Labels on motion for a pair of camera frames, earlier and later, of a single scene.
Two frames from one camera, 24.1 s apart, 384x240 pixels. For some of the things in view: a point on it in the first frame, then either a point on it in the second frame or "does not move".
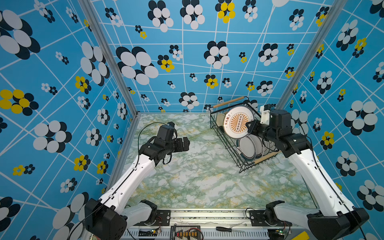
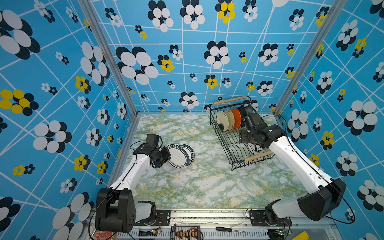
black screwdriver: x=227 y=229 does not move
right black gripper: x=252 y=129 -> x=242 y=136
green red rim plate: x=246 y=148 -> x=190 y=151
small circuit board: x=147 y=232 does not move
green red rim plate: x=260 y=148 -> x=179 y=157
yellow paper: x=302 y=236 does not move
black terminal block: x=185 y=232 does not move
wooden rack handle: x=267 y=157 -> x=258 y=156
